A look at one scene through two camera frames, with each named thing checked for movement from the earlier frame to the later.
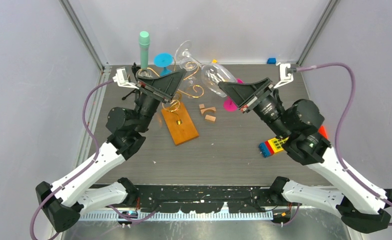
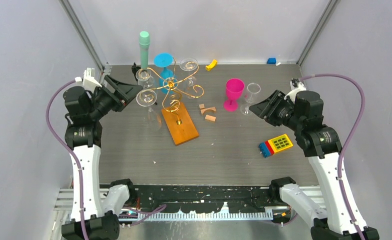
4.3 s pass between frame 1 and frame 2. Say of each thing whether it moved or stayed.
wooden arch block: stayed
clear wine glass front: moved
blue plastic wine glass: stayed
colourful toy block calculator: stayed
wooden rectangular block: stayed
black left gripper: moved
